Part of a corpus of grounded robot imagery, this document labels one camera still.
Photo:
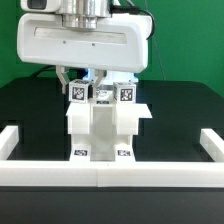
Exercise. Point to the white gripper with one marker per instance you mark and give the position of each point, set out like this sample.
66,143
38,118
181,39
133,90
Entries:
119,43

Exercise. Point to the white chair back piece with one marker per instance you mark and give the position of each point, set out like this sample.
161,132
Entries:
102,118

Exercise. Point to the white chair seat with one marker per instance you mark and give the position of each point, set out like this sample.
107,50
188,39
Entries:
101,146

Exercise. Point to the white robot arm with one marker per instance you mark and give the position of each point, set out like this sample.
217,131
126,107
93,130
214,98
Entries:
85,14

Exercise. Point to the white sheet with tags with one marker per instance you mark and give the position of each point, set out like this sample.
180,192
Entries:
143,110

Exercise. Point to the white U-shaped fence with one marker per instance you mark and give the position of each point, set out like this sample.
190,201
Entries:
111,174

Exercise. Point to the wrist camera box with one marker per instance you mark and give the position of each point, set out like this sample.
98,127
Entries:
40,5

